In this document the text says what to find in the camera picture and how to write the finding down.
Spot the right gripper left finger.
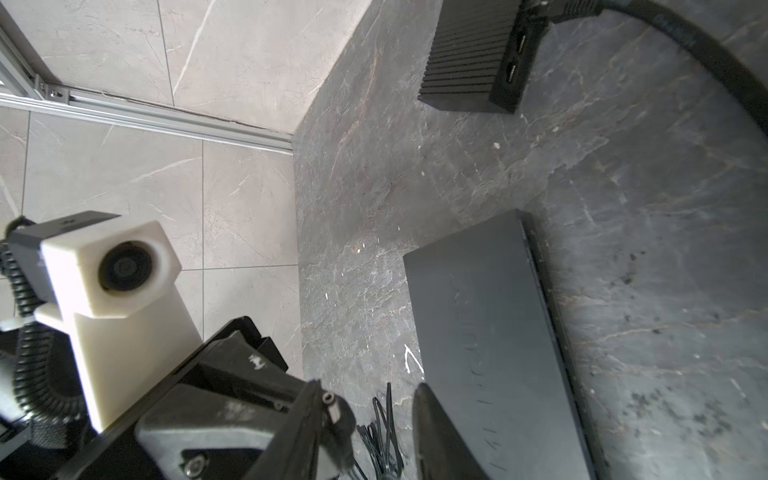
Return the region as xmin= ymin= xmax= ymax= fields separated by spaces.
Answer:
xmin=243 ymin=380 xmax=326 ymax=480

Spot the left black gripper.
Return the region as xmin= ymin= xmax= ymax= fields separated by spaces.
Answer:
xmin=53 ymin=316 xmax=358 ymax=480

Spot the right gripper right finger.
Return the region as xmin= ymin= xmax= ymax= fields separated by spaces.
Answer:
xmin=412 ymin=383 xmax=488 ymax=480

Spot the dark grey network switch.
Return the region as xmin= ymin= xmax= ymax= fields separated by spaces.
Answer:
xmin=403 ymin=210 xmax=610 ymax=479

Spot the ribbed black network switch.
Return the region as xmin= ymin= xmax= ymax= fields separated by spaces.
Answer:
xmin=418 ymin=0 xmax=549 ymax=114

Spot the long black ethernet cable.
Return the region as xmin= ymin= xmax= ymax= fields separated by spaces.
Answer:
xmin=527 ymin=0 xmax=768 ymax=136

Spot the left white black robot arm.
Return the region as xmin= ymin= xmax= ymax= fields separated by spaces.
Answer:
xmin=1 ymin=211 xmax=355 ymax=479

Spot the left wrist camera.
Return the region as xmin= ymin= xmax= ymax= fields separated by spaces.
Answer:
xmin=1 ymin=211 xmax=202 ymax=432

